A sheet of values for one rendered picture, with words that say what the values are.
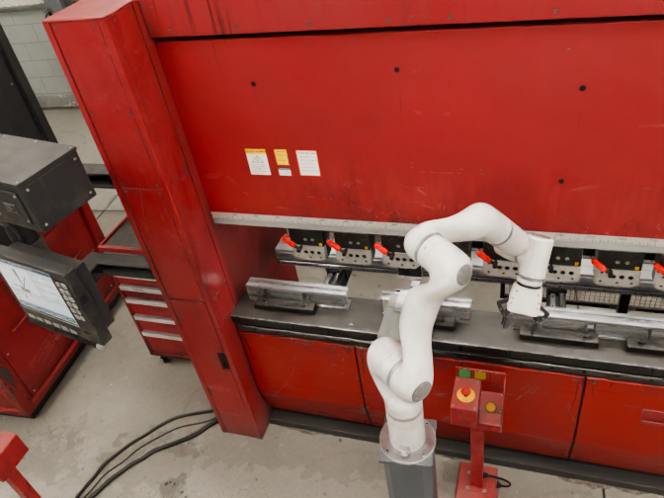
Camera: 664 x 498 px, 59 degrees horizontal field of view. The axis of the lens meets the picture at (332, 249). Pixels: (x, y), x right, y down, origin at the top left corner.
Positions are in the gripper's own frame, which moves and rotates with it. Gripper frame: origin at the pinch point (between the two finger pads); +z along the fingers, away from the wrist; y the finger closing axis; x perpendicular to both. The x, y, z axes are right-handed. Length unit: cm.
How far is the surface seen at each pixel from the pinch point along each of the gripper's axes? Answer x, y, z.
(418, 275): -44, 39, 4
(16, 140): 22, 180, -33
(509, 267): -34.7, 5.1, -10.4
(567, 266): -32.9, -14.9, -15.9
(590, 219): -23.6, -16.7, -35.9
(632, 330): -47, -46, 7
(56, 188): 33, 154, -23
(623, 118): -7, -15, -71
